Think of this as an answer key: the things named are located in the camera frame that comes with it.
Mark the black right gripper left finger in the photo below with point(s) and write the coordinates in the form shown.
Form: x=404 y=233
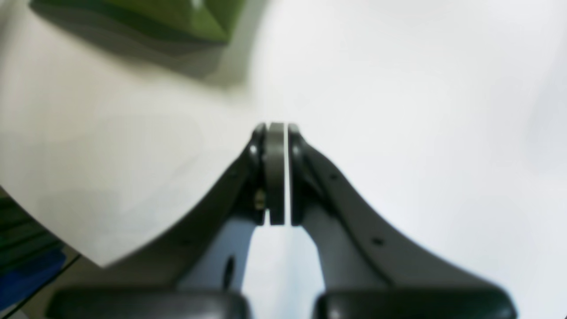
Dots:
x=195 y=270

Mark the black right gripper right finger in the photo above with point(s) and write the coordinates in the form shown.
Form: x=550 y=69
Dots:
x=370 y=269

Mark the green T-shirt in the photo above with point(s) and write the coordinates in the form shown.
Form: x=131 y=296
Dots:
x=208 y=21

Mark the blue box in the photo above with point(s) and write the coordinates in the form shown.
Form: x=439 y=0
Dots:
x=18 y=284

